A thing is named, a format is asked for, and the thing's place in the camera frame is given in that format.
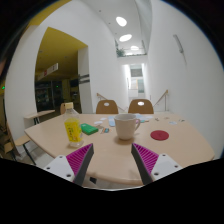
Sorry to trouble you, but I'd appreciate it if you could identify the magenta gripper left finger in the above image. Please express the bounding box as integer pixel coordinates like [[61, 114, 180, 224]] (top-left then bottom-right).
[[43, 143, 95, 187]]

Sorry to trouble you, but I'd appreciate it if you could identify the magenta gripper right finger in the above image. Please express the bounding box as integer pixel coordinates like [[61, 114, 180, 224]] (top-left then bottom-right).
[[130, 142, 184, 186]]

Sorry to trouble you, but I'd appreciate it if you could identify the yellow-label plastic drink bottle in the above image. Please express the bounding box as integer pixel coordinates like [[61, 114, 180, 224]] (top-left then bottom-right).
[[64, 102, 83, 148]]

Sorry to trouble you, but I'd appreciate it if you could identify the red round coaster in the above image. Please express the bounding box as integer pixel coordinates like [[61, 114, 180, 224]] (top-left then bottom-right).
[[150, 130, 169, 141]]

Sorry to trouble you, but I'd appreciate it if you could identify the green small box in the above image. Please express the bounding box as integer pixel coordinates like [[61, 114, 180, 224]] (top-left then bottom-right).
[[81, 123, 98, 135]]

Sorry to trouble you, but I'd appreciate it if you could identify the small colourful item on table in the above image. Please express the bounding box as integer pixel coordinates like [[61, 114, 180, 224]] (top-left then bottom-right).
[[100, 128, 109, 134]]

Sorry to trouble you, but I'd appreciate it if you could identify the cream ceramic mug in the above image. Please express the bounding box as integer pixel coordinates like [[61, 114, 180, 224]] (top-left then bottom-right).
[[114, 114, 141, 140]]

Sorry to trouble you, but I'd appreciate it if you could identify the light blue flat card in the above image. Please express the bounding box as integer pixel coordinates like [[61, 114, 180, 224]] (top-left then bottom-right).
[[108, 116, 115, 127]]

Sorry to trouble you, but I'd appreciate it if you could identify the right wooden chair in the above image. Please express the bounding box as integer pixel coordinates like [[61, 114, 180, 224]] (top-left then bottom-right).
[[128, 99, 154, 114]]

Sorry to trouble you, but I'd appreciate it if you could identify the wooden chair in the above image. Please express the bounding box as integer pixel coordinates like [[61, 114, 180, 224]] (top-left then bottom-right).
[[128, 99, 154, 114], [4, 125, 35, 164], [96, 100, 118, 114]]

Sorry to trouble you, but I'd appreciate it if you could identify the wooden chair at left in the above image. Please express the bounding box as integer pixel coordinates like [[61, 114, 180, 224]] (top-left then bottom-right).
[[4, 125, 35, 164]]

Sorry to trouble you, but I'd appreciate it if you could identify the wooden side bench table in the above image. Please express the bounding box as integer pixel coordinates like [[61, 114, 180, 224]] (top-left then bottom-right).
[[24, 110, 53, 124]]

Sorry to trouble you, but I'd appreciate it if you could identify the wooden stair handrail right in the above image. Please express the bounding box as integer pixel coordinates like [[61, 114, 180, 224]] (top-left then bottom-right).
[[153, 89, 169, 107]]

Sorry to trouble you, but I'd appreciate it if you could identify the white hanging sign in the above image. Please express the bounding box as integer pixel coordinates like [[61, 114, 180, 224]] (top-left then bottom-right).
[[36, 63, 59, 81]]

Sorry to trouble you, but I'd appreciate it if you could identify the potted plant on balcony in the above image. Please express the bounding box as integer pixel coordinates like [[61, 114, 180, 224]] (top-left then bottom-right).
[[116, 48, 125, 57]]

